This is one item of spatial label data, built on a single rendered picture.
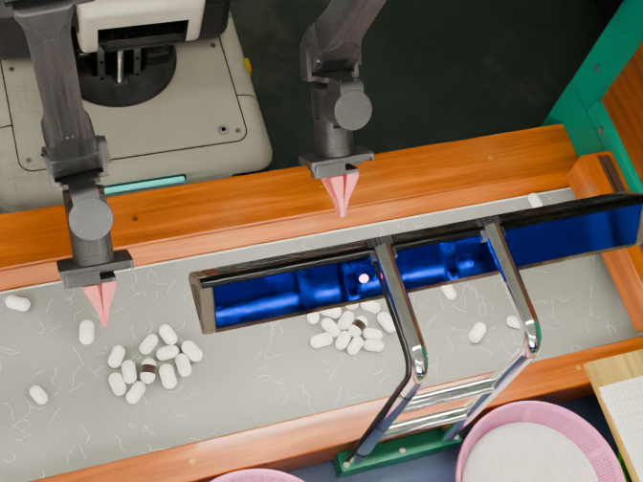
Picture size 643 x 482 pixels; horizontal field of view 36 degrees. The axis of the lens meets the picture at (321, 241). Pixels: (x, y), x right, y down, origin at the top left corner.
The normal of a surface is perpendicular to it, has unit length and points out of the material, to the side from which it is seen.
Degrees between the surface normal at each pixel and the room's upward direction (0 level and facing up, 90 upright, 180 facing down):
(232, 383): 0
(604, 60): 90
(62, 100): 92
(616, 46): 90
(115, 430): 0
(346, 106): 43
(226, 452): 0
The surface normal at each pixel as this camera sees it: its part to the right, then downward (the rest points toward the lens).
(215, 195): 0.18, -0.46
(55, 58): 0.32, 0.88
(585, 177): -0.94, 0.18
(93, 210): 0.29, 0.22
